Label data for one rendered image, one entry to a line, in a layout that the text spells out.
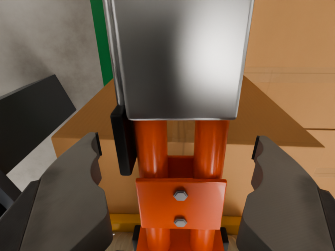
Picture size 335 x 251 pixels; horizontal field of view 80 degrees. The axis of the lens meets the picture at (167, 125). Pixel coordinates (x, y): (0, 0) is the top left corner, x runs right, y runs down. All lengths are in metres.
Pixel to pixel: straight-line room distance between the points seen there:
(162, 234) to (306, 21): 0.67
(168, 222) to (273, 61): 0.62
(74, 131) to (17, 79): 1.26
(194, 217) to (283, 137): 0.23
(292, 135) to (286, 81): 0.41
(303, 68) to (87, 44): 1.05
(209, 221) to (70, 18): 1.25
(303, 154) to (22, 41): 1.42
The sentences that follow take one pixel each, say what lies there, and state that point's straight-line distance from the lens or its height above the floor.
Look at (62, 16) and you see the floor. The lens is 1.34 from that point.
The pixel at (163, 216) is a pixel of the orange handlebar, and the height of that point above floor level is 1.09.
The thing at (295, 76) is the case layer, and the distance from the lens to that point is 0.76.
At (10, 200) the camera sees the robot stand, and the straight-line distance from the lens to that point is 0.87.
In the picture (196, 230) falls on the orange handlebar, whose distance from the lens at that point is 0.19.
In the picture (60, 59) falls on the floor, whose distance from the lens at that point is 1.39.
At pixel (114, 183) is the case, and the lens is 0.36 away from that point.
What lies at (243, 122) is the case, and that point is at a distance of 0.37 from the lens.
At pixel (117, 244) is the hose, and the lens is 0.35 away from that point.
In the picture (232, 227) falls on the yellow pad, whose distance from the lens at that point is 0.40.
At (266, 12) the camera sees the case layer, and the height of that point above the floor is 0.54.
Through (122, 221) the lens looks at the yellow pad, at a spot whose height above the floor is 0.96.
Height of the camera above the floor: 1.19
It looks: 61 degrees down
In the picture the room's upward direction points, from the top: 175 degrees counter-clockwise
